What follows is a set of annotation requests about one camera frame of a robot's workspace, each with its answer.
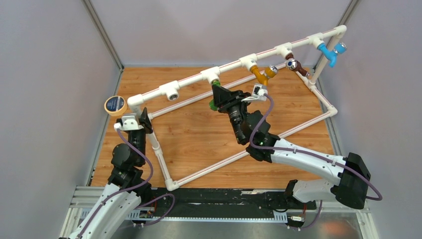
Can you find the blue water faucet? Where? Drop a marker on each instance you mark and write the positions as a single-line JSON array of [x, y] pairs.
[[331, 55]]

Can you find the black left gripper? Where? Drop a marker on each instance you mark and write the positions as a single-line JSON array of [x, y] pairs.
[[145, 120]]

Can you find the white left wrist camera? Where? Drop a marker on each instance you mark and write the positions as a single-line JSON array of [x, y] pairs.
[[122, 123]]

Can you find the masking tape roll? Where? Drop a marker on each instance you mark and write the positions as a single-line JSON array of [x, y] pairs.
[[115, 106]]

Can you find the yellow water faucet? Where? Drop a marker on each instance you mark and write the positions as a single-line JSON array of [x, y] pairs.
[[268, 73]]

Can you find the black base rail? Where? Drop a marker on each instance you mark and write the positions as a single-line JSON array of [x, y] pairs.
[[224, 203]]

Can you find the white PVC pipe frame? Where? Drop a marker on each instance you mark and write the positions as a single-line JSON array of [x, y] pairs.
[[274, 56]]

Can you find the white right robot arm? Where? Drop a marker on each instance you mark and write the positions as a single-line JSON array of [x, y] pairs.
[[343, 178]]

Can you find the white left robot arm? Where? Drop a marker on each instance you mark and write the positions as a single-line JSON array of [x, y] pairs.
[[125, 189]]

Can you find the brown water faucet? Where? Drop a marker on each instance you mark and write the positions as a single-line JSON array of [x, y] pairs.
[[295, 66]]

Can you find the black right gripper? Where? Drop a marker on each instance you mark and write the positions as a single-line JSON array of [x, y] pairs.
[[221, 95]]

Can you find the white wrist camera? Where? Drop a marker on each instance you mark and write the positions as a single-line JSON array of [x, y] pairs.
[[122, 123], [258, 94]]

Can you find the green water faucet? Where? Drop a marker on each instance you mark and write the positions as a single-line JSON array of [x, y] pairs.
[[212, 105]]

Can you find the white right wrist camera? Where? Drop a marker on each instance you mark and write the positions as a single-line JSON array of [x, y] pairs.
[[258, 94]]

